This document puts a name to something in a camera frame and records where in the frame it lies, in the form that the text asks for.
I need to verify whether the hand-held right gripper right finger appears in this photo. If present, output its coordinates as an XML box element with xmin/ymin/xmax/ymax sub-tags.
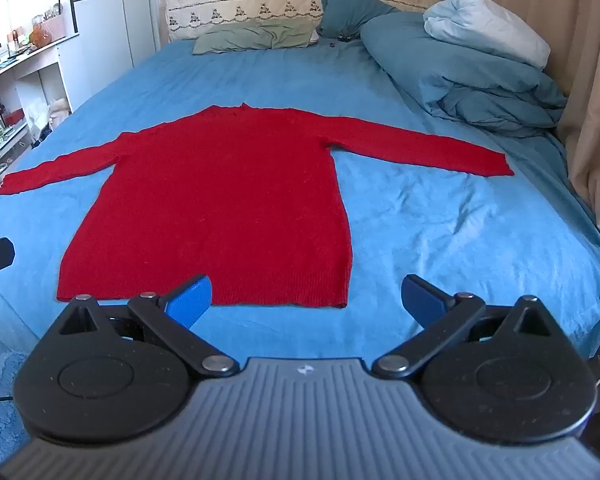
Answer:
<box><xmin>372</xmin><ymin>274</ymin><xmax>566</xmax><ymax>380</ymax></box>

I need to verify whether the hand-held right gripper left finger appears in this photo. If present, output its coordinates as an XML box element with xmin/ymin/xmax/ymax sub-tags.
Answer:
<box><xmin>55</xmin><ymin>274</ymin><xmax>240</xmax><ymax>379</ymax></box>

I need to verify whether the red knit sweater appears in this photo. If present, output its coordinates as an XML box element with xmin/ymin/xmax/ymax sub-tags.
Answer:
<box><xmin>0</xmin><ymin>102</ymin><xmax>515</xmax><ymax>308</ymax></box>

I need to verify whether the bed with blue sheet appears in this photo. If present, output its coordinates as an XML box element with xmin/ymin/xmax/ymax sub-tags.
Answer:
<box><xmin>0</xmin><ymin>37</ymin><xmax>600</xmax><ymax>361</ymax></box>

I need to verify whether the white plastic bag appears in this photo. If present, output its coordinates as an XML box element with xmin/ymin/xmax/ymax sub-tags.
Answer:
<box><xmin>25</xmin><ymin>97</ymin><xmax>71</xmax><ymax>136</ymax></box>

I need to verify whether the blue fluffy rug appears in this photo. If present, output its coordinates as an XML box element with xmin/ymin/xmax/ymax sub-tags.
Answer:
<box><xmin>0</xmin><ymin>350</ymin><xmax>31</xmax><ymax>466</ymax></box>

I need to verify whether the white shelf desk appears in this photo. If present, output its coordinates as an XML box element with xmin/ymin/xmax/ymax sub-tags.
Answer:
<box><xmin>0</xmin><ymin>35</ymin><xmax>81</xmax><ymax>201</ymax></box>

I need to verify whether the orange jar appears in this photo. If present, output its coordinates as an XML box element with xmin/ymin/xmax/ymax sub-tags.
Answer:
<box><xmin>30</xmin><ymin>15</ymin><xmax>56</xmax><ymax>47</ymax></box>

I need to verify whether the pink box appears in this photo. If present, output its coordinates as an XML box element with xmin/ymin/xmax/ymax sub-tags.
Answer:
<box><xmin>44</xmin><ymin>14</ymin><xmax>67</xmax><ymax>42</ymax></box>

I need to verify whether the blue folded duvet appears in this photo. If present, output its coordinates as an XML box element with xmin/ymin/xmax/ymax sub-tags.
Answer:
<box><xmin>360</xmin><ymin>11</ymin><xmax>568</xmax><ymax>138</ymax></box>

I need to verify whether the white and grey wardrobe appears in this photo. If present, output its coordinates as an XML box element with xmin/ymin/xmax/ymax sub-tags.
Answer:
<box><xmin>67</xmin><ymin>0</ymin><xmax>161</xmax><ymax>111</ymax></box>

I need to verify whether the green pillow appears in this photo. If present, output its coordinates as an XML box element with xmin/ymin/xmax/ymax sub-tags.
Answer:
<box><xmin>192</xmin><ymin>16</ymin><xmax>321</xmax><ymax>55</ymax></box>

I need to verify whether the light blue pillow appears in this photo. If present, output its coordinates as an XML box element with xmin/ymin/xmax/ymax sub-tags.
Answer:
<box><xmin>423</xmin><ymin>0</ymin><xmax>551</xmax><ymax>68</ymax></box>

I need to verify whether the beige curtain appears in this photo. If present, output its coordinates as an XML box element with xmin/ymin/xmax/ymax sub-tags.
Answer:
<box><xmin>450</xmin><ymin>0</ymin><xmax>600</xmax><ymax>248</ymax></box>

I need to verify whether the cream embroidered pillow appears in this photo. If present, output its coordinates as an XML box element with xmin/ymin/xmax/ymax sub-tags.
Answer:
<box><xmin>166</xmin><ymin>0</ymin><xmax>326</xmax><ymax>42</ymax></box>

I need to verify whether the teal pillow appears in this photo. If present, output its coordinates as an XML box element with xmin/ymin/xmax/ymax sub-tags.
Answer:
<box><xmin>317</xmin><ymin>0</ymin><xmax>406</xmax><ymax>41</ymax></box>

